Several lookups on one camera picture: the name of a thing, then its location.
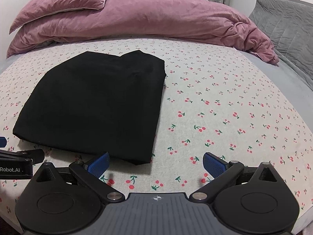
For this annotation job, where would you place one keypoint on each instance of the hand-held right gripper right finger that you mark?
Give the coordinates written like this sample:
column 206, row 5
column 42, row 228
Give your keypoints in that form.
column 214, row 164

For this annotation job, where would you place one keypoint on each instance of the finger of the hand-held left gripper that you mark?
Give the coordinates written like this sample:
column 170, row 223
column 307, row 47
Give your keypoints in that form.
column 2, row 142
column 34, row 155

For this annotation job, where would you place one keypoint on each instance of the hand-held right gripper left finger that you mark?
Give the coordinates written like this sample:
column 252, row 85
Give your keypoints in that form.
column 99, row 164

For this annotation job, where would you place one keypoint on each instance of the black pants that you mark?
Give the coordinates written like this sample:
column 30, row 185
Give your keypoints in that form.
column 97, row 102

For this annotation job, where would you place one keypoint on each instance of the cherry print cloth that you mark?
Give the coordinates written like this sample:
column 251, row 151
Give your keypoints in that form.
column 220, row 127

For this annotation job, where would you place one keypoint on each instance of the grey bed sheet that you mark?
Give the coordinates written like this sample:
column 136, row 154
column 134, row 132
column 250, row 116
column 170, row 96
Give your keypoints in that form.
column 288, row 78

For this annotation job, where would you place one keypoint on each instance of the pink velvet pillow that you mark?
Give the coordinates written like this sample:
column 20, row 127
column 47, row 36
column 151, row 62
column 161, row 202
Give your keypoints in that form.
column 61, row 5

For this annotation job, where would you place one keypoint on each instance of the pink velvet duvet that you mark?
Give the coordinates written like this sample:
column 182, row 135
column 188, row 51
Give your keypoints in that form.
column 159, row 19

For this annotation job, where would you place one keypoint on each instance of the grey quilted pillow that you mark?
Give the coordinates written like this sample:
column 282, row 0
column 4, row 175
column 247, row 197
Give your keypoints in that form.
column 288, row 24

